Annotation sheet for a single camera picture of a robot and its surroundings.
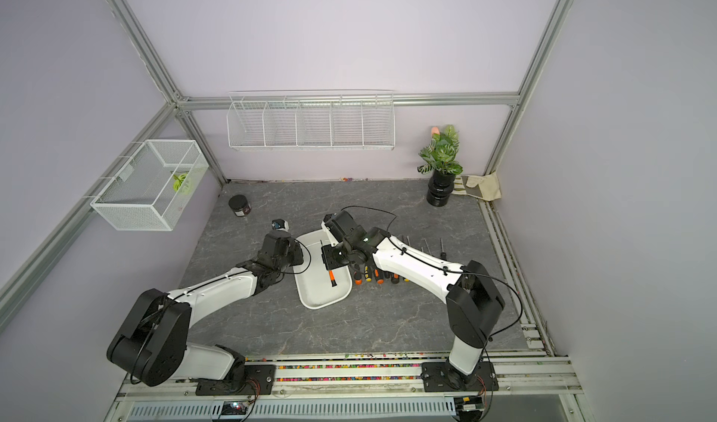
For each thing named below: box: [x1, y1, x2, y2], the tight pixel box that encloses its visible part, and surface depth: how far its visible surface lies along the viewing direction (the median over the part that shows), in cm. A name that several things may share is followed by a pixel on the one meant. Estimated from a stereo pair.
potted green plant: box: [416, 124, 464, 208], surface depth 101 cm
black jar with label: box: [227, 194, 253, 217], surface depth 111 cm
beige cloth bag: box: [450, 170, 502, 202], surface depth 121 cm
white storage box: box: [293, 228, 353, 310], surface depth 86 cm
